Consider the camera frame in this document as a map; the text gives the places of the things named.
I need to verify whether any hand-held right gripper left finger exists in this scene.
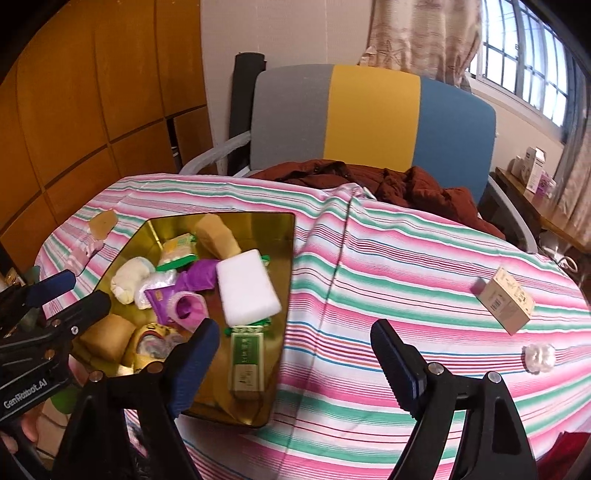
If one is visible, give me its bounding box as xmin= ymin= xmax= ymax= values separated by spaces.
xmin=53 ymin=318 xmax=221 ymax=480

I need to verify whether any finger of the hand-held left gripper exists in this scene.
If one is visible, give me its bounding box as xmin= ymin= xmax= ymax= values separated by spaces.
xmin=14 ymin=291 xmax=112 ymax=354
xmin=9 ymin=271 xmax=77 ymax=308

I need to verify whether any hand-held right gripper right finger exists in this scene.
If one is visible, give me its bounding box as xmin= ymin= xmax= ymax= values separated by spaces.
xmin=370 ymin=318 xmax=539 ymax=480

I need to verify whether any tan sponge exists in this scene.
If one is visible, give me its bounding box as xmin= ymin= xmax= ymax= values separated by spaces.
xmin=79 ymin=314 xmax=137 ymax=363
xmin=194 ymin=213 xmax=242 ymax=260

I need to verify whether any green small box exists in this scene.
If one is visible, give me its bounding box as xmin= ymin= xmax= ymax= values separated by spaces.
xmin=228 ymin=325 xmax=267 ymax=401

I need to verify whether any yellow sock roll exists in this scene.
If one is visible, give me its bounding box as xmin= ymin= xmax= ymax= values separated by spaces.
xmin=122 ymin=323 xmax=188 ymax=374

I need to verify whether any purple ring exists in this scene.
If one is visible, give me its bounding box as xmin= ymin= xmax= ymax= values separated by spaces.
xmin=167 ymin=292 xmax=208 ymax=330

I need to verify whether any purple snack packet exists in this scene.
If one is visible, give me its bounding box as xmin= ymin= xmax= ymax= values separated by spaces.
xmin=144 ymin=287 xmax=178 ymax=326
xmin=178 ymin=259 xmax=222 ymax=294

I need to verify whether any clear plastic bag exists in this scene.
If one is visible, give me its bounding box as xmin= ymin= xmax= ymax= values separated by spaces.
xmin=134 ymin=270 xmax=178 ymax=310

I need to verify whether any white sponge block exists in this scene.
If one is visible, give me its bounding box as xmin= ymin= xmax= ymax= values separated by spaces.
xmin=216 ymin=249 xmax=283 ymax=328

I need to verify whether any beige cardboard box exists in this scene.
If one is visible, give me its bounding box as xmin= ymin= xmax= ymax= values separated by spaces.
xmin=471 ymin=267 xmax=536 ymax=336

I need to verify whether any gold metal tin box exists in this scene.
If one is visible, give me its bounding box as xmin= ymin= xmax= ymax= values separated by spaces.
xmin=69 ymin=211 xmax=296 ymax=429

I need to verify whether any person's left hand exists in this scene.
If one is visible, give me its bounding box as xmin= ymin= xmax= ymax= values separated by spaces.
xmin=18 ymin=406 xmax=43 ymax=445

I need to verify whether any green plastic bag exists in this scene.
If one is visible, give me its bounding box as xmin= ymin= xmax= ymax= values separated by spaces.
xmin=48 ymin=383 xmax=81 ymax=414

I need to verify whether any pink green striped tablecloth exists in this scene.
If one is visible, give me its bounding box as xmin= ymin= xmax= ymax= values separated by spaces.
xmin=39 ymin=173 xmax=591 ymax=480

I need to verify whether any small clear plastic wrap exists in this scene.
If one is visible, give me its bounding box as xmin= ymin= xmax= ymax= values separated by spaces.
xmin=522 ymin=342 xmax=557 ymax=374

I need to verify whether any maroon jacket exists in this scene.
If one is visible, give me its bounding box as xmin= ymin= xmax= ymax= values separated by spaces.
xmin=249 ymin=159 xmax=506 ymax=238

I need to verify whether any red garment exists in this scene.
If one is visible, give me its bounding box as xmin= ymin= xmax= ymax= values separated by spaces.
xmin=540 ymin=429 xmax=591 ymax=480

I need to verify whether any wooden wardrobe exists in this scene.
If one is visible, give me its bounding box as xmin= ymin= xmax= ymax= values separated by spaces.
xmin=0 ymin=0 xmax=213 ymax=278

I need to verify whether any wooden desk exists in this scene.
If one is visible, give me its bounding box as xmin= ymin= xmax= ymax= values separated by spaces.
xmin=494 ymin=167 xmax=591 ymax=259

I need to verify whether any purple small box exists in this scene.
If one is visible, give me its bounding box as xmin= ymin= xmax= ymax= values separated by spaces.
xmin=529 ymin=171 xmax=557 ymax=197

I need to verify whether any grey yellow blue chair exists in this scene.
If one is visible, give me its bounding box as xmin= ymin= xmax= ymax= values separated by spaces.
xmin=178 ymin=64 xmax=541 ymax=254

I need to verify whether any beige patterned curtain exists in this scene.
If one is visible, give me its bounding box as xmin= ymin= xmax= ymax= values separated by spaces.
xmin=549 ymin=60 xmax=591 ymax=250
xmin=358 ymin=0 xmax=483 ymax=93

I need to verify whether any black rolled mat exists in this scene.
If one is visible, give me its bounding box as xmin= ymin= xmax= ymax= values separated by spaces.
xmin=226 ymin=53 xmax=267 ymax=176

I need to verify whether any white power cable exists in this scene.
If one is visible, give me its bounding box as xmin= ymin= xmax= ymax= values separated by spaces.
xmin=540 ymin=231 xmax=580 ymax=273

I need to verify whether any window with blue frame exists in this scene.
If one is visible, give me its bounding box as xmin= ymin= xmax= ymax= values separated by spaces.
xmin=466 ymin=0 xmax=578 ymax=144

